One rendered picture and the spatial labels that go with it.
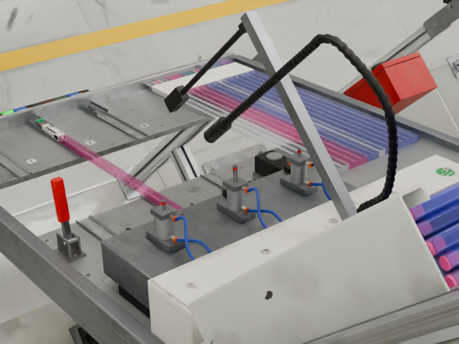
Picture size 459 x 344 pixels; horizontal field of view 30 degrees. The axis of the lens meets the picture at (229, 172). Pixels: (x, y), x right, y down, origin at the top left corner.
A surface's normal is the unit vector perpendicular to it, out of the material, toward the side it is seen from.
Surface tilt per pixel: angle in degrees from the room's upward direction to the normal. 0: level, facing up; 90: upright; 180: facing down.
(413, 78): 0
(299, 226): 48
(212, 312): 90
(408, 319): 90
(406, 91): 1
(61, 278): 90
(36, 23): 0
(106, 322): 90
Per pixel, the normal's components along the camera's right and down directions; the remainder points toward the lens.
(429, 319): -0.78, 0.29
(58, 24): 0.45, -0.35
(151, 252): -0.02, -0.89
